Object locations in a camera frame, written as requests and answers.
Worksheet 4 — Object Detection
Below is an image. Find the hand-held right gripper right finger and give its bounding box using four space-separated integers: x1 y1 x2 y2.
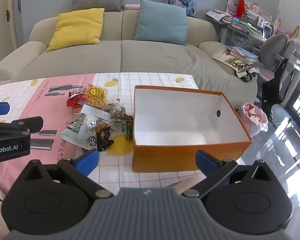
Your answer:
184 149 275 198

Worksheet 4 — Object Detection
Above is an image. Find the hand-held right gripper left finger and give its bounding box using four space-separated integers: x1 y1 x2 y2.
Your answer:
22 149 114 198

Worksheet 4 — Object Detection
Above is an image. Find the orange cardboard box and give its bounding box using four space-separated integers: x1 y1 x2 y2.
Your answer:
132 85 253 173

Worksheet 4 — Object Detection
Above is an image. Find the red snack packet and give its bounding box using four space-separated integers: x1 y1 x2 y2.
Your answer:
66 86 90 108

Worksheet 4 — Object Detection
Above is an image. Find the clear packet of dark snacks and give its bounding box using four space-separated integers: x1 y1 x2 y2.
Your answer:
107 99 127 120

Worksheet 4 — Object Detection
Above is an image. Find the yellow snack packet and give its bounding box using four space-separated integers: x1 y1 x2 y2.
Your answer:
81 84 109 110

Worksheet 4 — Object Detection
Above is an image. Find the white packet with blue label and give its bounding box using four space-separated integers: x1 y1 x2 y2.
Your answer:
86 120 98 150

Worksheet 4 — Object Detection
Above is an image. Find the dark brown snack packet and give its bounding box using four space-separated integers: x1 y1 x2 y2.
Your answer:
96 126 114 152

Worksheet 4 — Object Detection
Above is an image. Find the pink and white tablecloth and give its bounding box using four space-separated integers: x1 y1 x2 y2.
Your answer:
0 72 208 198

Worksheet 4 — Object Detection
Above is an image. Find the white and green printed packet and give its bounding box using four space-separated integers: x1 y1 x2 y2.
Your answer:
60 112 90 145

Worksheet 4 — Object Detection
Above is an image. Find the plain white packet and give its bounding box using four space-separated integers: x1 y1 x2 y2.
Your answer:
80 104 112 122

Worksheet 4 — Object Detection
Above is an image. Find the green sausage stick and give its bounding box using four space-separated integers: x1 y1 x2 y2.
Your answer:
125 116 134 140

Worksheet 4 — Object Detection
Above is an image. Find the trash bin with pink bag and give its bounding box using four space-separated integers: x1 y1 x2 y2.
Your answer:
240 103 268 138

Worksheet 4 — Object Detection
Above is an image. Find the printed tote bag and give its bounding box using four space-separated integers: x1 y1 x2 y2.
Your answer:
234 65 259 83

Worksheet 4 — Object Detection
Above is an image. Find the yellow pillow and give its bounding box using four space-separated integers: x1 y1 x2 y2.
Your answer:
46 8 105 52

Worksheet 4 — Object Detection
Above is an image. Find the stack of books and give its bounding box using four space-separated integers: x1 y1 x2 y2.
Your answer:
212 46 259 70

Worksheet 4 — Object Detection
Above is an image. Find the beige sofa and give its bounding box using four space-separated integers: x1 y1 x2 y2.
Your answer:
0 9 259 105

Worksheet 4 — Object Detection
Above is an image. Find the grey desk chair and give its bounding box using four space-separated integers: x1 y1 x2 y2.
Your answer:
259 34 297 71

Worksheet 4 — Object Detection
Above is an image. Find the cluttered desk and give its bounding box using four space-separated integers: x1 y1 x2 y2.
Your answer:
206 7 274 48

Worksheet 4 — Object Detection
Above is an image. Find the grey striped pillow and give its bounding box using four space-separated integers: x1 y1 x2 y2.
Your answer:
72 0 124 12

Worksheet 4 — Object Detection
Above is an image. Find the tablet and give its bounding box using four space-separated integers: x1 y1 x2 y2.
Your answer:
262 23 273 40

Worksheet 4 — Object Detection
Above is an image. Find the blue pillow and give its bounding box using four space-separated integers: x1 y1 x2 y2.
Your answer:
134 0 188 46

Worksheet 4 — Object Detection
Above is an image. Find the pink cushion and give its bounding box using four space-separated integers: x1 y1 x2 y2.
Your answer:
121 4 142 12

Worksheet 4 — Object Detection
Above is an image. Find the red bag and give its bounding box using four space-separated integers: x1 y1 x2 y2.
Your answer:
236 0 246 18

